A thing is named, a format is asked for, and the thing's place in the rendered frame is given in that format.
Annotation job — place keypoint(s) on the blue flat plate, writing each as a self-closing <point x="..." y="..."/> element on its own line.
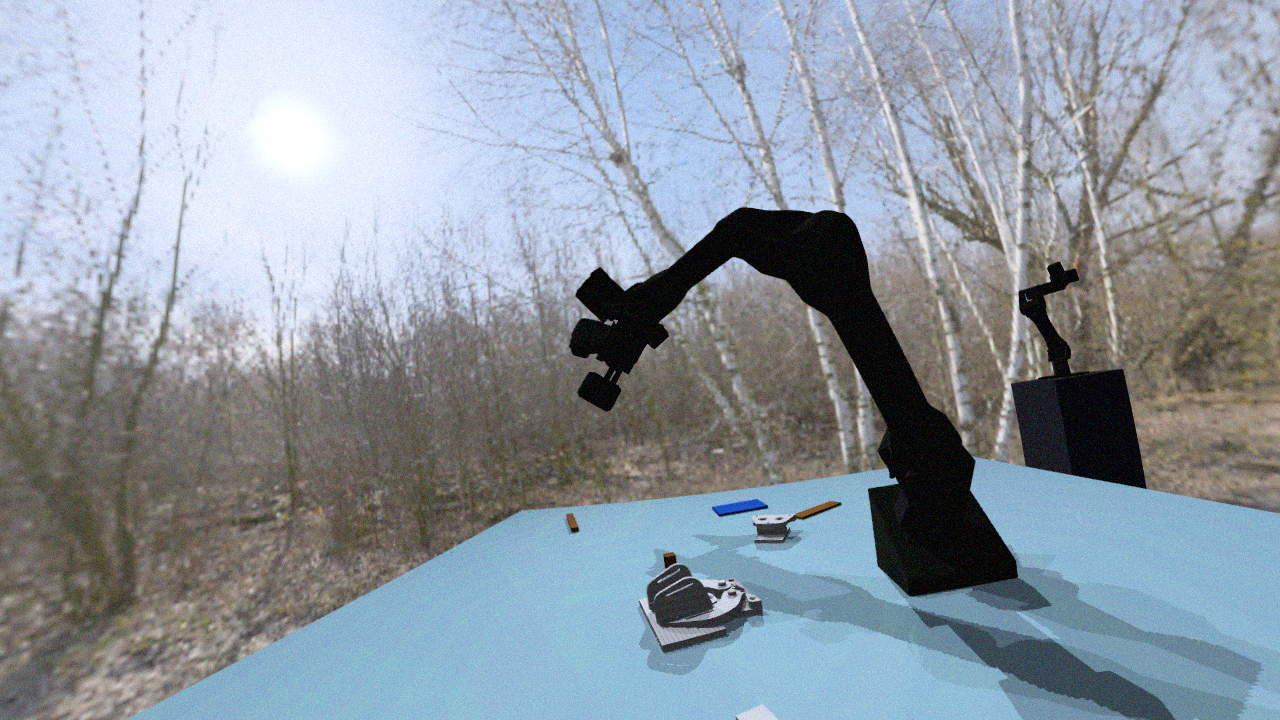
<point x="738" y="507"/>

